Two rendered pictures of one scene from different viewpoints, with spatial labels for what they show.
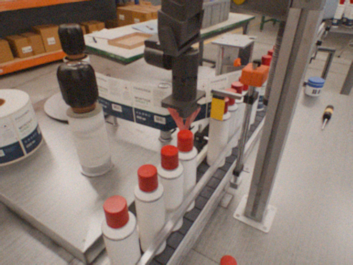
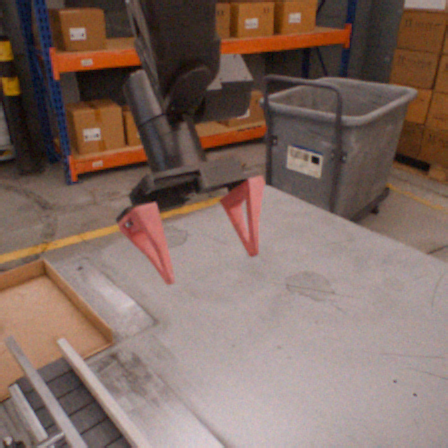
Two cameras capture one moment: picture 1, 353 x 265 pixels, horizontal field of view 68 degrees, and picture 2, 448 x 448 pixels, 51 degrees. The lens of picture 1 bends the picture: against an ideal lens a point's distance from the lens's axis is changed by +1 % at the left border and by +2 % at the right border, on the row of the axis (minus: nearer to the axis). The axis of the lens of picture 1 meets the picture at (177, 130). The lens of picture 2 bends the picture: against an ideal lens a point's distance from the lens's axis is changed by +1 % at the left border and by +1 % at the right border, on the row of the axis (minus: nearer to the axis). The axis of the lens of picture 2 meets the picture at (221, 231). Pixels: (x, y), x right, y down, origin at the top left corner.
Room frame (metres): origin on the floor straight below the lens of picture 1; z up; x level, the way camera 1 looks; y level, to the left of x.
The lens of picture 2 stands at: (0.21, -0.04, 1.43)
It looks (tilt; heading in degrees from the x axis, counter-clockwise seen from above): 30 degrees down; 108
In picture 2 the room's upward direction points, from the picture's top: straight up
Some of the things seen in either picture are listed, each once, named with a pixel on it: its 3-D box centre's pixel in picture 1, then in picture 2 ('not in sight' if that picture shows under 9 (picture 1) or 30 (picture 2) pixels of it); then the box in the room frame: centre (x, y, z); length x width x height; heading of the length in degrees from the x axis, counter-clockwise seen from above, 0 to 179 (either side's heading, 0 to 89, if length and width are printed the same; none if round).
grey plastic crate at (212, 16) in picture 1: (198, 10); not in sight; (2.85, -0.22, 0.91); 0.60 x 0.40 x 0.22; 143
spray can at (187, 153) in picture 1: (184, 172); not in sight; (0.42, -0.02, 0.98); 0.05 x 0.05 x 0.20
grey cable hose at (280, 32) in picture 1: (278, 61); not in sight; (0.56, -0.22, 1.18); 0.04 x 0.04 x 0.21
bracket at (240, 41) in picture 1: (234, 40); not in sight; (0.89, -0.19, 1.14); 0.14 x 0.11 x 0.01; 148
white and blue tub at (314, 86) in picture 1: (314, 86); not in sight; (1.13, -0.64, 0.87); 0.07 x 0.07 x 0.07
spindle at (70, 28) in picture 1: (78, 65); not in sight; (0.94, 0.37, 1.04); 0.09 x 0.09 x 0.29
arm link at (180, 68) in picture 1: (182, 61); not in sight; (0.54, -0.01, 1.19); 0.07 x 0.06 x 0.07; 50
